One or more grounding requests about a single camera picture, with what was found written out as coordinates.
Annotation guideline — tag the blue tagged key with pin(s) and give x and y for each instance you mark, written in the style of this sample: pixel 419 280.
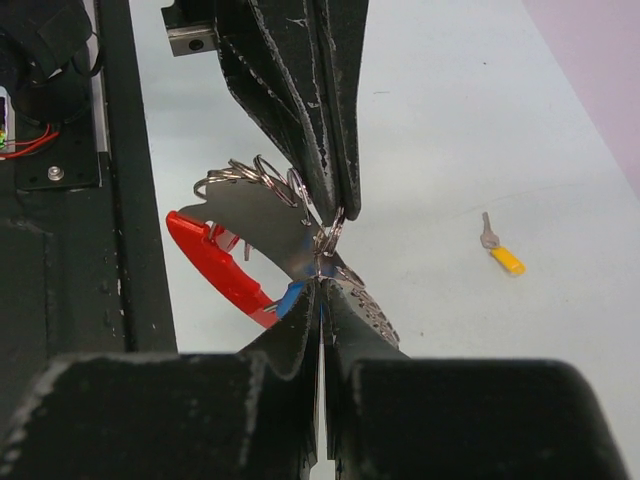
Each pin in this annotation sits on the blue tagged key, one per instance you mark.
pixel 302 264

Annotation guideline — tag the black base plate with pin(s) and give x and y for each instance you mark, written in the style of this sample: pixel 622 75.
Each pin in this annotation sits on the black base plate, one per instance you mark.
pixel 82 265

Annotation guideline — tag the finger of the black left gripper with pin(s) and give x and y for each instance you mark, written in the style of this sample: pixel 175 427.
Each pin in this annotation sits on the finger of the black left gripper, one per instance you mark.
pixel 340 28

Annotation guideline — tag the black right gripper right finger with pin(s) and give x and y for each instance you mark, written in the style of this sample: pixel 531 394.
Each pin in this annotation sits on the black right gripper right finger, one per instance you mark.
pixel 390 416

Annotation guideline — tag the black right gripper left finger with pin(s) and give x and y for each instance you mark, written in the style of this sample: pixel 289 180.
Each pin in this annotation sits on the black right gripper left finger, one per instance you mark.
pixel 244 415

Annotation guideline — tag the red handled key organizer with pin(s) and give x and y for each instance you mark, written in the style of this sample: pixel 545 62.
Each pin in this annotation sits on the red handled key organizer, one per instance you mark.
pixel 269 212

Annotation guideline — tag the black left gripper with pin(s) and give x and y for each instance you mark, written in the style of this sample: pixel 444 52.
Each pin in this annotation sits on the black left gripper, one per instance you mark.
pixel 270 65

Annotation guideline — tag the yellow tagged key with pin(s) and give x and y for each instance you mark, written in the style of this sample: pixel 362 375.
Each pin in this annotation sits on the yellow tagged key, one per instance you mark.
pixel 491 242

